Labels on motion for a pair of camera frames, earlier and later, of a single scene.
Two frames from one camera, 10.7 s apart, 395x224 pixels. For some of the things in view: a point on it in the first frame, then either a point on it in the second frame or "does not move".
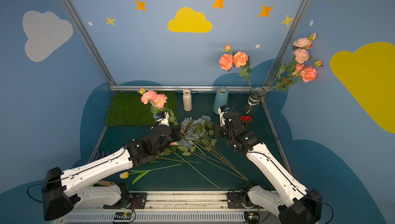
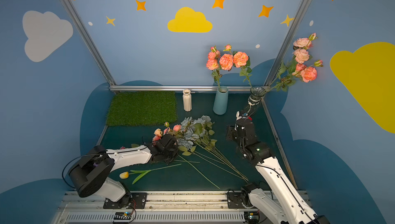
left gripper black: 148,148 → 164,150
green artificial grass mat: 126,108 does not move
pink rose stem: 287,78 does not move
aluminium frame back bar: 138,87 does not move
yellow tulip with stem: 125,174 does not move
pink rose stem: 157,103 → 213,64
